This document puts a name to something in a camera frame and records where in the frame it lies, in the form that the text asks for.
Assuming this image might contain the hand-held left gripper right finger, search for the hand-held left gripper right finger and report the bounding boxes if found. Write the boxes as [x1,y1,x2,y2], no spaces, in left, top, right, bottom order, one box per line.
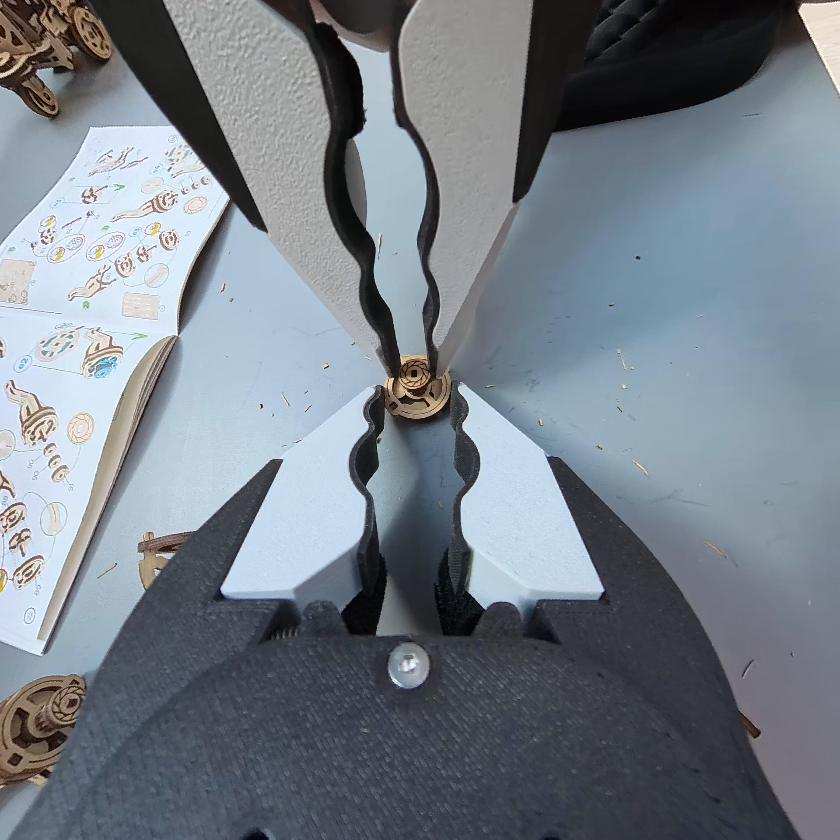
[436,381,606,634]

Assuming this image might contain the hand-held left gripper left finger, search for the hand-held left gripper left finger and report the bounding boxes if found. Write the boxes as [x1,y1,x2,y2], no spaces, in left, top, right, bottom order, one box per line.
[222,386,387,634]

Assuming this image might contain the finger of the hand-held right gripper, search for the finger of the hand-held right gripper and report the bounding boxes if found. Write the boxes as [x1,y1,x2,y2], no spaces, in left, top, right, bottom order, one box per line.
[392,0,534,376]
[164,0,403,375]

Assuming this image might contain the small wooden gear wheel part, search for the small wooden gear wheel part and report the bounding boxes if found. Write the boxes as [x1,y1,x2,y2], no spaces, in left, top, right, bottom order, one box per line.
[384,354,454,421]

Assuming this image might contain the assembled wooden model vehicle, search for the assembled wooden model vehicle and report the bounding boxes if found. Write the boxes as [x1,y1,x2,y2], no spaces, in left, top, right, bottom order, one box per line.
[0,0,114,120]

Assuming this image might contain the model assembly instruction booklet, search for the model assembly instruction booklet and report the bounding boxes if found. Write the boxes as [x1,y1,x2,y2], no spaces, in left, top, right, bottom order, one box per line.
[0,125,231,657]

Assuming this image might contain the black quilted cushion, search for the black quilted cushion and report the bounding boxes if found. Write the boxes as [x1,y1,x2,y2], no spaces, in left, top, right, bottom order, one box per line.
[554,0,807,135]

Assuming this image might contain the large wooden wheel assembly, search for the large wooden wheel assembly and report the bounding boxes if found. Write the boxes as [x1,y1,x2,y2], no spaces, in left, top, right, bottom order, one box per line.
[0,675,88,788]

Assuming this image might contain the curved wooden frame part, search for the curved wooden frame part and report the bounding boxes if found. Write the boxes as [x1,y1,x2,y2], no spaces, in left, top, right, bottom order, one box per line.
[138,530,198,592]

